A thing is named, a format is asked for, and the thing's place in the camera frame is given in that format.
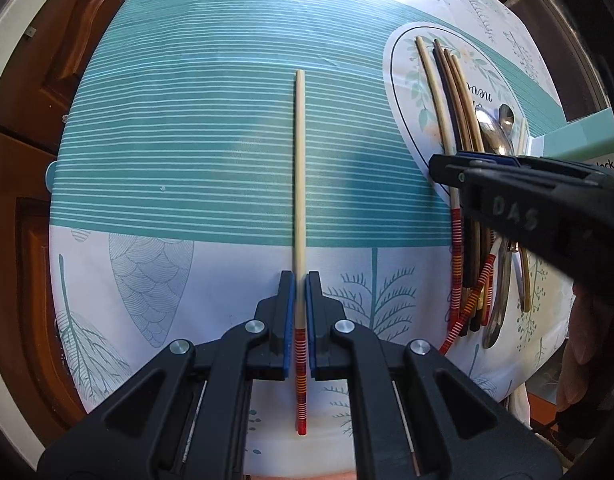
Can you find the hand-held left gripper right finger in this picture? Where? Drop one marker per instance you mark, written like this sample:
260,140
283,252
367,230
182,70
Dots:
314,325

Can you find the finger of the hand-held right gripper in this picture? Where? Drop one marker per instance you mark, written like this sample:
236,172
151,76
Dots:
487,160
507,210

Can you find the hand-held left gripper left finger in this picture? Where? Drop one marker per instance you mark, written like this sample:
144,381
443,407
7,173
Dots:
287,325

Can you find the large stainless steel spoon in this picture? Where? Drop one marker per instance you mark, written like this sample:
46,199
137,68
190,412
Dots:
489,135

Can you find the small stainless steel spoon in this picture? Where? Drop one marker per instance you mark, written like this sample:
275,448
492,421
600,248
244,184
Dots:
507,120

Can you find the brown wooden chopstick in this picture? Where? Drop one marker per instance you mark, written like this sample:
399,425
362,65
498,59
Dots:
471,95
462,90

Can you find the light bamboo red-striped chopstick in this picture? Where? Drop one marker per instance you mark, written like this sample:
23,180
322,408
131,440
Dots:
467,310
433,90
300,160

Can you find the green plastic utensil holder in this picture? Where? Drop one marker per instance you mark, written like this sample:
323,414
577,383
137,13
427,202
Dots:
572,135

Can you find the person's right hand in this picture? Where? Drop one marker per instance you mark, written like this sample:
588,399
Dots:
577,355

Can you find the stainless steel appliance cabinet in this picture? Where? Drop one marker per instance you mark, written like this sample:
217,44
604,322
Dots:
572,60

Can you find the teal white printed tablecloth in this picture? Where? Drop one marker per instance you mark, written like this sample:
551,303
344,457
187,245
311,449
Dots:
187,160

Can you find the blue tablecloth clip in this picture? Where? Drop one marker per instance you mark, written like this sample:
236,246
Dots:
51,177

